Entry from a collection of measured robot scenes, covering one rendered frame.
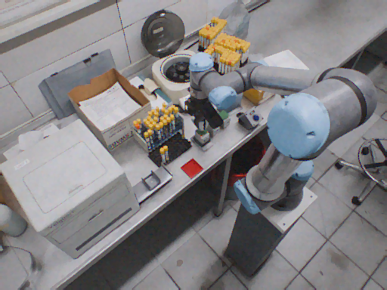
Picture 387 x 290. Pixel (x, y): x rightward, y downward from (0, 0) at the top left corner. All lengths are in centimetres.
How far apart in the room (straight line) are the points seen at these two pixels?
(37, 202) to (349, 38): 176
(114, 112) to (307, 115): 97
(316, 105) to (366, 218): 184
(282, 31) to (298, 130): 140
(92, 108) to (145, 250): 102
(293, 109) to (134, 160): 84
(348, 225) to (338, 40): 118
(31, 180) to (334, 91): 82
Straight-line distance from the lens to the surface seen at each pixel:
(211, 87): 91
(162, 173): 118
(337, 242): 221
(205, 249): 201
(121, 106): 138
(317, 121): 56
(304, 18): 207
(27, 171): 101
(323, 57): 181
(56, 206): 91
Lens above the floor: 194
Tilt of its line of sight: 55 degrees down
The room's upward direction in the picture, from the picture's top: 1 degrees counter-clockwise
